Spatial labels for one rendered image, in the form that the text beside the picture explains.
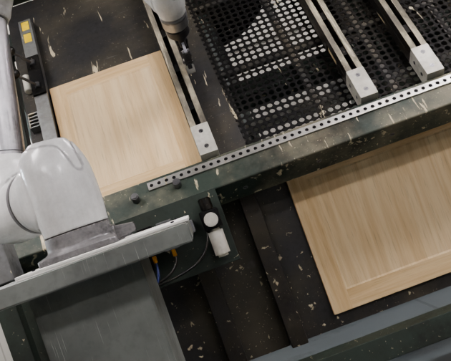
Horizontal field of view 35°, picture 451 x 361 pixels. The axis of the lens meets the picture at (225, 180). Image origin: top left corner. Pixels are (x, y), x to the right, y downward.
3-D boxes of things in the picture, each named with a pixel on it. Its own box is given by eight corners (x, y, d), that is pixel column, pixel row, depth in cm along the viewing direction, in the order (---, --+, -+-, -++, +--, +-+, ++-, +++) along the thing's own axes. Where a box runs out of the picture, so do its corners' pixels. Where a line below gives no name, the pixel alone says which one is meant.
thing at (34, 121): (33, 133, 256) (29, 128, 253) (30, 119, 260) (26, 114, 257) (44, 130, 256) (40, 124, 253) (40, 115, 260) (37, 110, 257)
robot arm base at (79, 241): (134, 236, 156) (126, 211, 156) (38, 269, 155) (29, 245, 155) (141, 232, 174) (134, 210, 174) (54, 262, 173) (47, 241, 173)
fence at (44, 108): (63, 219, 234) (59, 213, 230) (21, 29, 286) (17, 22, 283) (77, 214, 234) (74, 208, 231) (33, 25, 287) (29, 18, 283)
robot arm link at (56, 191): (72, 229, 153) (39, 133, 154) (22, 248, 164) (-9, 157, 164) (123, 213, 166) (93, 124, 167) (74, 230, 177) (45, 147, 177)
